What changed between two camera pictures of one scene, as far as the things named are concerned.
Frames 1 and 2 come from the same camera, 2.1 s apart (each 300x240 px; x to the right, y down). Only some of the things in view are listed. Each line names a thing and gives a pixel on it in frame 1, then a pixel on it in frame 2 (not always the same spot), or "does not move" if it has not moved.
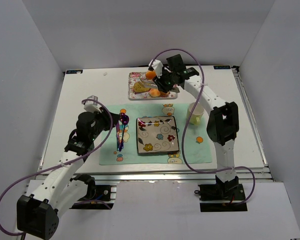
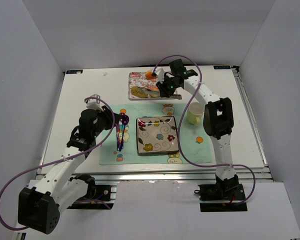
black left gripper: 112,119 does not move
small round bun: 154,92 does not move
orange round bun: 150,75 does not move
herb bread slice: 138,87 -> 135,91
